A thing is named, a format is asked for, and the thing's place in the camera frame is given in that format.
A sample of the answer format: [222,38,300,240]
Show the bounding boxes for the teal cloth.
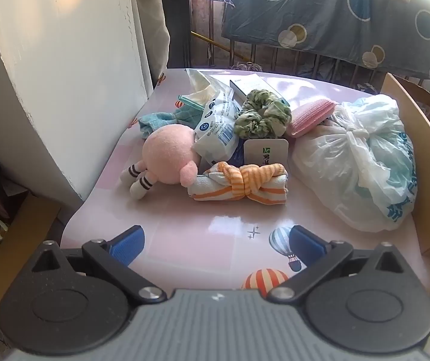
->
[138,105,204,140]

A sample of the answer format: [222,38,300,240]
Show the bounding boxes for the brown cardboard box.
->
[0,192,63,301]

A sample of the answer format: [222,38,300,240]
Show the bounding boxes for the blue circle-print bedsheet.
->
[220,0,430,83]

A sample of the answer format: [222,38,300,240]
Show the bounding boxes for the dark open box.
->
[130,0,172,83]

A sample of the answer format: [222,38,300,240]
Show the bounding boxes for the white card tag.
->
[243,138,290,167]

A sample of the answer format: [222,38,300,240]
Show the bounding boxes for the yellow pole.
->
[191,32,245,63]

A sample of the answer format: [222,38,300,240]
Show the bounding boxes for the pink plush toy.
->
[120,123,205,201]

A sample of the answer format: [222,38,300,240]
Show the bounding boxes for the orange striped towel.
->
[187,161,289,207]

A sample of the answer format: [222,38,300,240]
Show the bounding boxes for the pink sponge cloth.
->
[287,97,339,138]

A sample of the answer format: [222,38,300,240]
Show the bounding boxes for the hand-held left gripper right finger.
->
[267,225,407,304]

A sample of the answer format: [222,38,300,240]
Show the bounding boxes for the clear plastic bag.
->
[179,68,234,108]

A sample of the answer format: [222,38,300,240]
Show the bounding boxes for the dark window frame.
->
[162,0,193,72]

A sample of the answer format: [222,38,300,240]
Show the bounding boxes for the white blue wipes packet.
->
[192,90,242,164]

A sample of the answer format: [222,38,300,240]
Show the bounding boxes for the white knotted plastic bag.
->
[292,94,417,233]

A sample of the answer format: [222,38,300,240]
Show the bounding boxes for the green scrunchie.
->
[234,89,293,139]

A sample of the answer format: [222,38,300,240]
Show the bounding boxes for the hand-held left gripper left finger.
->
[31,225,167,304]

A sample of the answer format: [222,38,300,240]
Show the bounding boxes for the white flat paper box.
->
[229,74,276,102]

